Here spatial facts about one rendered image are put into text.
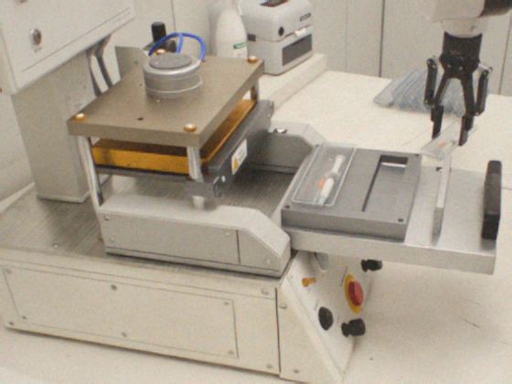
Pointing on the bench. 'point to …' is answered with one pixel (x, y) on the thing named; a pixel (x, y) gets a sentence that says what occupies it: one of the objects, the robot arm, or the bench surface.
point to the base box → (165, 314)
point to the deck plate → (58, 218)
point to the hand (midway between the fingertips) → (451, 127)
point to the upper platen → (150, 157)
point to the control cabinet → (58, 80)
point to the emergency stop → (356, 293)
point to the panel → (317, 293)
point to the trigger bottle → (230, 32)
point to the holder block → (365, 196)
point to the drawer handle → (492, 209)
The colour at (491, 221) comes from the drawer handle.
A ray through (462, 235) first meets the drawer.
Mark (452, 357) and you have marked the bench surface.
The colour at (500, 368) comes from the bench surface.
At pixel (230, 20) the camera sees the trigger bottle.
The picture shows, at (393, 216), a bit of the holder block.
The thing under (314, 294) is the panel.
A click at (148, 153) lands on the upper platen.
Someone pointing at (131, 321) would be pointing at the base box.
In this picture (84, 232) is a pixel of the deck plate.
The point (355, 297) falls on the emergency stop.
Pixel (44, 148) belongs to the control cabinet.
